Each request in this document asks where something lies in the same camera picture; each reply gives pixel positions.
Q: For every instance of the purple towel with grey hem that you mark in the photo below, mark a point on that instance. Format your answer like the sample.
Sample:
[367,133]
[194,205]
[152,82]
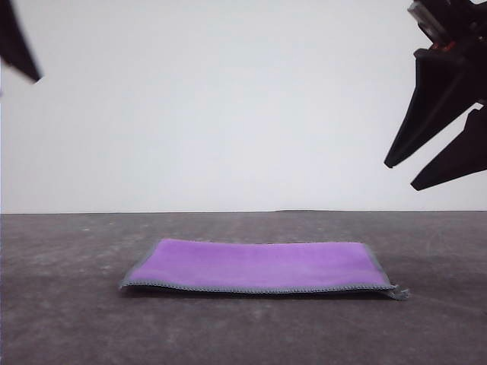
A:
[251,266]

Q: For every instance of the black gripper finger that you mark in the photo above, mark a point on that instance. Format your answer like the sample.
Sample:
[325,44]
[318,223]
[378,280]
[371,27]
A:
[433,106]
[456,156]
[17,42]

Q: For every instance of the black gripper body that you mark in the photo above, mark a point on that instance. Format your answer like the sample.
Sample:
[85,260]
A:
[473,34]

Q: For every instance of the grey table cloth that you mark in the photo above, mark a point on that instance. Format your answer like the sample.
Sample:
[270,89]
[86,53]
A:
[76,327]

